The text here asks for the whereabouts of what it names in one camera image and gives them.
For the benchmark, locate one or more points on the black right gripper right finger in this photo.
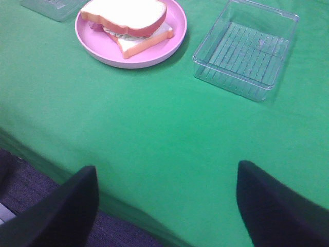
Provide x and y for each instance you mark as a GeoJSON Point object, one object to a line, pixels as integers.
{"type": "Point", "coordinates": [274, 214]}

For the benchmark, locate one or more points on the green lettuce leaf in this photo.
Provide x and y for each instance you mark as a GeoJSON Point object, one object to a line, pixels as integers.
{"type": "Point", "coordinates": [121, 36]}

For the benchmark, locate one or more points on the pink round plate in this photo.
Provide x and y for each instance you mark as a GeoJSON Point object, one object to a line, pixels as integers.
{"type": "Point", "coordinates": [102, 48]}

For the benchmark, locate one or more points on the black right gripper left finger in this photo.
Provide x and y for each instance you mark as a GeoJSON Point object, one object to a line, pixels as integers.
{"type": "Point", "coordinates": [64, 218]}

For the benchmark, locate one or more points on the clear plastic tray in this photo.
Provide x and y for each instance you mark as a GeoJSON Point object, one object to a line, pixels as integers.
{"type": "Point", "coordinates": [58, 10]}
{"type": "Point", "coordinates": [245, 49]}

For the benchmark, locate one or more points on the clear plastic tray right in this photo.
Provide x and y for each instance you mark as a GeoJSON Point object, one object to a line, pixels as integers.
{"type": "Point", "coordinates": [245, 49]}

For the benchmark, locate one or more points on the clear plastic tray left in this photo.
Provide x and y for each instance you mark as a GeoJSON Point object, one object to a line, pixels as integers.
{"type": "Point", "coordinates": [58, 10]}

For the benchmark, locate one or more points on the bread slice with brown crust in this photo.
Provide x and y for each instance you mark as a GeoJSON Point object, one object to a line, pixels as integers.
{"type": "Point", "coordinates": [131, 48]}

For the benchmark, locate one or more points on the green tablecloth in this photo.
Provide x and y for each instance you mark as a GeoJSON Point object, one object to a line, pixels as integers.
{"type": "Point", "coordinates": [166, 145]}

